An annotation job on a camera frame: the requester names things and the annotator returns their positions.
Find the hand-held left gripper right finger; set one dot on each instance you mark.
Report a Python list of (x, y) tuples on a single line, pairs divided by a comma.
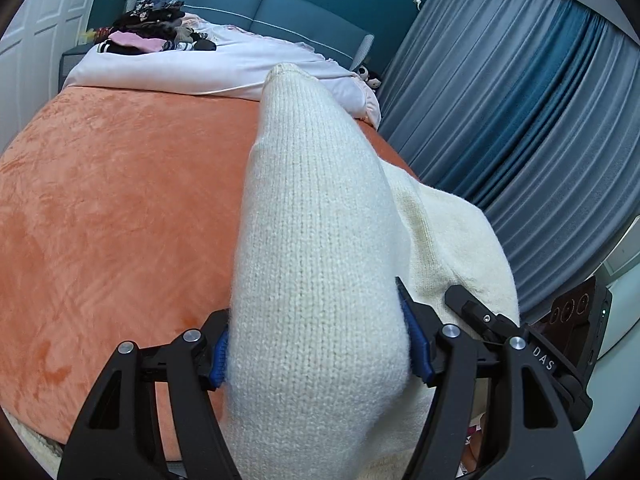
[(416, 345)]

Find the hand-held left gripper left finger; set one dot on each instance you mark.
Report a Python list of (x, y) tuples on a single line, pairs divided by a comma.
[(220, 360)]

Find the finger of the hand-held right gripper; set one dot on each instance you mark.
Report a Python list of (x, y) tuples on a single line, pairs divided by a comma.
[(480, 317)]

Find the cream knit cardigan red buttons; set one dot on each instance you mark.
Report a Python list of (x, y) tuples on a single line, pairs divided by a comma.
[(310, 235)]

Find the pile of dark clothes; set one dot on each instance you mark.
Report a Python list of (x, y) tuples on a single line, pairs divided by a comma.
[(150, 25)]

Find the orange plush blanket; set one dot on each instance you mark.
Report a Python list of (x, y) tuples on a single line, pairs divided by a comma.
[(125, 210)]

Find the blue grey curtain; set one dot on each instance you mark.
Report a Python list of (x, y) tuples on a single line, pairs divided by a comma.
[(500, 110)]

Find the black white plush toy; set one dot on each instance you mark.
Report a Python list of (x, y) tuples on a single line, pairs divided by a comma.
[(369, 76)]

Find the white duvet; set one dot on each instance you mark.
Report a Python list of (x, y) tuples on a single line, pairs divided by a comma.
[(175, 67)]

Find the grey nightstand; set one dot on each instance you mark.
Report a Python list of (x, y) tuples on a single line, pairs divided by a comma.
[(72, 60)]

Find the colourful nightstand clutter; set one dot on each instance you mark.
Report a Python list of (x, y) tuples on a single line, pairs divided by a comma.
[(95, 35)]

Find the blue upholstered headboard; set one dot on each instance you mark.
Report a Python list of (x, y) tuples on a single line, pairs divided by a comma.
[(300, 15)]

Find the white panelled wardrobe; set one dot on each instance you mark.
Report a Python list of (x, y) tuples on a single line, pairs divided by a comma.
[(45, 5)]

